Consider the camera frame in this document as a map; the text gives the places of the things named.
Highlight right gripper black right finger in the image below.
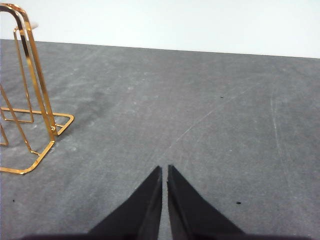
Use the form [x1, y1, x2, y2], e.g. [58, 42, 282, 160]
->
[166, 164, 246, 236]

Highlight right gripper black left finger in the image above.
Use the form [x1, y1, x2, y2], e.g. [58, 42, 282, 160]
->
[88, 165, 163, 236]

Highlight gold wire cup holder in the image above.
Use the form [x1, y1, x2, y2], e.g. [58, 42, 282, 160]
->
[0, 2, 75, 175]

